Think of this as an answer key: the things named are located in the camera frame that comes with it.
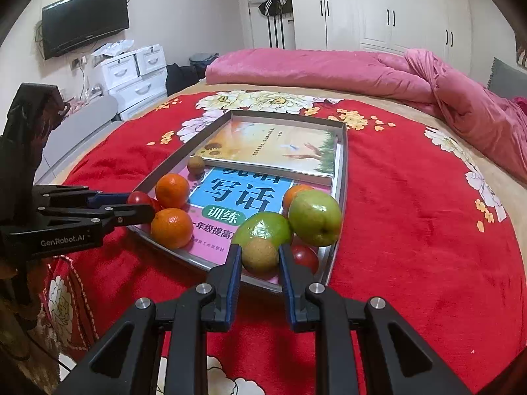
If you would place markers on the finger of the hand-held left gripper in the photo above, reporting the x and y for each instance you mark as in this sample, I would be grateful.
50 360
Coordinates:
127 214
105 198

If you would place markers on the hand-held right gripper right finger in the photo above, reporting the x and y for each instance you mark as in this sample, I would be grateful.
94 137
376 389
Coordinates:
287 288

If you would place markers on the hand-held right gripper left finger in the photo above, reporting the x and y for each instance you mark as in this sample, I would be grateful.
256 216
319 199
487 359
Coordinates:
235 284

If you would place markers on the red cherry tomato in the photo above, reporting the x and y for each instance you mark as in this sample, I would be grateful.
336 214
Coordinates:
140 198
306 258
157 205

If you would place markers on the small pale green jujube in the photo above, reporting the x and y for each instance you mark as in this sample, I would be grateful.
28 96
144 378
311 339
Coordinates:
259 255

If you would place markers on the orange mandarin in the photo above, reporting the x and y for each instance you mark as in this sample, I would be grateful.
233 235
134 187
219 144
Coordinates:
172 190
171 228
294 195

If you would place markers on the green jujube fruit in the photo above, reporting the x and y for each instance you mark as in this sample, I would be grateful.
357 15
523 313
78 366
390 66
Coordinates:
315 218
263 226

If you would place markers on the small brownish round fruit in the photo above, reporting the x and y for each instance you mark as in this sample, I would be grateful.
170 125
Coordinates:
195 164

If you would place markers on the grey cardboard box tray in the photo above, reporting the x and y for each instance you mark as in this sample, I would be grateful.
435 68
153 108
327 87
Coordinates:
339 197

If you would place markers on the pink and blue workbook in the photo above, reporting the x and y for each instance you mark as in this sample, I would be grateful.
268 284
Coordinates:
230 189

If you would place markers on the white drawer cabinet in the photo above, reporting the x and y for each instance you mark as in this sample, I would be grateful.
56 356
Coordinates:
131 78

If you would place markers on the black bag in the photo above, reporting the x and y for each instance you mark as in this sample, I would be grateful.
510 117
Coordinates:
181 78

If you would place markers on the yellow sunflower cover book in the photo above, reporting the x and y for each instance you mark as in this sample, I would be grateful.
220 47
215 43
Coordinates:
267 144

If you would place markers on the red floral blanket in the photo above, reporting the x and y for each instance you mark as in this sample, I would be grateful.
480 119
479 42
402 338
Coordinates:
411 214

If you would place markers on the white plastic bag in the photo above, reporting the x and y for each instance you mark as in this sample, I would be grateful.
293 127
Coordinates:
113 48

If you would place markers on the stack of dark clothes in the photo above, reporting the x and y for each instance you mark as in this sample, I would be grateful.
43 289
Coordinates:
204 63

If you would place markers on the pink duvet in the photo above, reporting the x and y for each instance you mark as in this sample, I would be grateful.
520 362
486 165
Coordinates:
308 70

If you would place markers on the hanging black bags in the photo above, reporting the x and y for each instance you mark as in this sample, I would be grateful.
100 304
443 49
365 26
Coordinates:
274 0

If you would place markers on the white wardrobe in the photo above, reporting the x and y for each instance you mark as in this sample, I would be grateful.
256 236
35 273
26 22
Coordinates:
370 8

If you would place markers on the crumpled red cloth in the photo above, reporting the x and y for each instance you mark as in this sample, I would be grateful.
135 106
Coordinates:
521 107

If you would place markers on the grey padded headboard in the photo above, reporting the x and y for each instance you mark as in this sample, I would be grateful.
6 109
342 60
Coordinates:
506 78

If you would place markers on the black wall television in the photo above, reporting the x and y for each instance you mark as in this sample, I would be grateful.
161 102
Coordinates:
84 20

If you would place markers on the floral wall painting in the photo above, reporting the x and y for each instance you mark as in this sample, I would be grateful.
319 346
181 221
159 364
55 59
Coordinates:
522 57

